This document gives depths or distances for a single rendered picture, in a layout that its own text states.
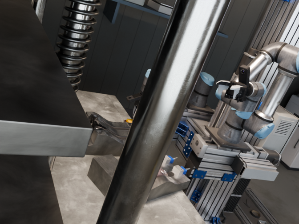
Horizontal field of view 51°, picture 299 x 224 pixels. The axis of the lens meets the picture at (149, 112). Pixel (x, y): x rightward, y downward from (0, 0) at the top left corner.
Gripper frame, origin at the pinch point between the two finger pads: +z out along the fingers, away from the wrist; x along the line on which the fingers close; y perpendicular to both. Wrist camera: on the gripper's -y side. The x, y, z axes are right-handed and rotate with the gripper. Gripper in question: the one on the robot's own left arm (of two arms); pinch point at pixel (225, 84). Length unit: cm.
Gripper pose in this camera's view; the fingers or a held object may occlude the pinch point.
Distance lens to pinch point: 139.6
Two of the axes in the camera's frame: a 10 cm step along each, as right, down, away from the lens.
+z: -6.9, 0.5, -7.2
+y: -2.3, 9.3, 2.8
